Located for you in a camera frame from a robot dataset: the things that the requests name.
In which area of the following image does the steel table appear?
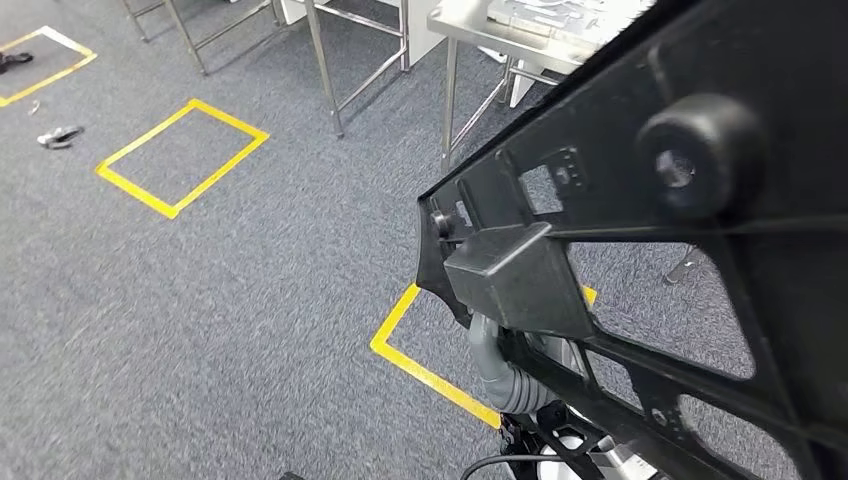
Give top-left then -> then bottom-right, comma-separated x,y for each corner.
303,0 -> 412,140

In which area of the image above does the embossed metal plate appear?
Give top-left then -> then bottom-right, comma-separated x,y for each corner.
486,0 -> 654,42

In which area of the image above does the steel table frame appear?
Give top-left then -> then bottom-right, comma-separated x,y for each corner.
122,0 -> 281,76

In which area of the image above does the steel workbench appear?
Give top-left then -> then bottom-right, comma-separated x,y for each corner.
427,0 -> 698,287

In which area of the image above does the grey black clip piece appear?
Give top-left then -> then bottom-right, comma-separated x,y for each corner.
36,125 -> 86,151

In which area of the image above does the black plastic licence plate frame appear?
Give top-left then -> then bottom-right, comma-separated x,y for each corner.
415,0 -> 848,480

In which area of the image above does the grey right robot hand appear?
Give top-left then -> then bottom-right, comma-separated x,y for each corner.
466,311 -> 564,416

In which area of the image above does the black strap piece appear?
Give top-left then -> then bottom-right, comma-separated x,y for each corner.
0,50 -> 35,75

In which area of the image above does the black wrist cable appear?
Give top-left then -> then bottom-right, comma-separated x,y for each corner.
460,453 -> 551,480

